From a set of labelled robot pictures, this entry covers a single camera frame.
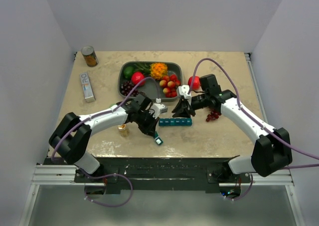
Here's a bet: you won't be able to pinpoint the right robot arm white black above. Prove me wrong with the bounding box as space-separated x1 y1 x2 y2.
172 74 293 183

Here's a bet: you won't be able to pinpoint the green lime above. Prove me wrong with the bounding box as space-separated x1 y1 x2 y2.
123 66 135 79

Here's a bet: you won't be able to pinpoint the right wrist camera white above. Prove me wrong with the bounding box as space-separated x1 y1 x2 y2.
176 85 191 105

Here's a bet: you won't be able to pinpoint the dark grapes in tray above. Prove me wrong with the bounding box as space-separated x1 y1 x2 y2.
120 81 139 97

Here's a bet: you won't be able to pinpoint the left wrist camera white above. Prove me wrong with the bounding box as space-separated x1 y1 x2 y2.
149 103 168 119

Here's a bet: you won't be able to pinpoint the red grapes on table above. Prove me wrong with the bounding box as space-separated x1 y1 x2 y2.
206 110 222 122

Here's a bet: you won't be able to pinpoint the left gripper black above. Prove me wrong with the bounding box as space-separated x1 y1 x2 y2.
135 110 160 137

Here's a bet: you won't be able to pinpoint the tin can orange label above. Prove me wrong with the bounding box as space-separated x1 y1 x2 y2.
81 46 98 67

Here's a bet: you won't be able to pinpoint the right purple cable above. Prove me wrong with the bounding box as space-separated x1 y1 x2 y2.
187 58 319 169

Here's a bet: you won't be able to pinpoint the orange spiky fruit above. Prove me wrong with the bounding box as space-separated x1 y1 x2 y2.
150 62 168 80

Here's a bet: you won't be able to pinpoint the teal weekly pill organizer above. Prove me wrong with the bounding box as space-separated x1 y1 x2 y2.
159 118 192 127

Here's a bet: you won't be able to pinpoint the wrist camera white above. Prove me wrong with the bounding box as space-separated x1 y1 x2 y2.
176 85 191 105
149 103 168 119

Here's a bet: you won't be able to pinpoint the red apple on table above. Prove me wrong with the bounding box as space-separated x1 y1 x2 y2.
188 76 201 90

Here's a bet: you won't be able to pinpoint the red apple in tray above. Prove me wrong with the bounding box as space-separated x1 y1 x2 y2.
131 72 145 85

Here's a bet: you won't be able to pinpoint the small amber glass jar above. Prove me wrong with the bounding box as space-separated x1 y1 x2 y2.
118 124 130 137

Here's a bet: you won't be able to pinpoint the green leafy sprig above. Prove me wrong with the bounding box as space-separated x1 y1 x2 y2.
134 62 151 75

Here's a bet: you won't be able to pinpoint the grey fruit tray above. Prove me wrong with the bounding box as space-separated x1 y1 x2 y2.
117 61 184 102

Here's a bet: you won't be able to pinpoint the detached teal pill compartment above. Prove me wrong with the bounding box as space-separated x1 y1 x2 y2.
154 132 163 146

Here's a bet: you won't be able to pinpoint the purple silver toothpaste box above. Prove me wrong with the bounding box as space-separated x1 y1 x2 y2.
80 72 96 103

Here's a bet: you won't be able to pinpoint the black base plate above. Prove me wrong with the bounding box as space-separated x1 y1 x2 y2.
75 157 251 194

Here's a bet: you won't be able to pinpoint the cherry and strawberry bunch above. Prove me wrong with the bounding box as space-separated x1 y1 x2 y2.
159 74 181 98

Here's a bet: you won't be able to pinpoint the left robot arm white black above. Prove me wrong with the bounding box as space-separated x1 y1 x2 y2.
49 93 167 182

